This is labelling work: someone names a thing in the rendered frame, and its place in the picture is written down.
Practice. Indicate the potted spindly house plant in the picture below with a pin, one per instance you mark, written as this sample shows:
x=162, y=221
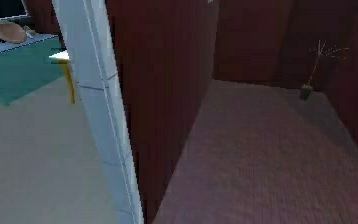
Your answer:
x=307, y=87

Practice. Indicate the brown round pillow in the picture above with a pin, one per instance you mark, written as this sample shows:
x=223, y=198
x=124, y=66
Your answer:
x=9, y=32

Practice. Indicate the white door frame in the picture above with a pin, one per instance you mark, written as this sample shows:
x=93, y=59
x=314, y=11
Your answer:
x=100, y=100

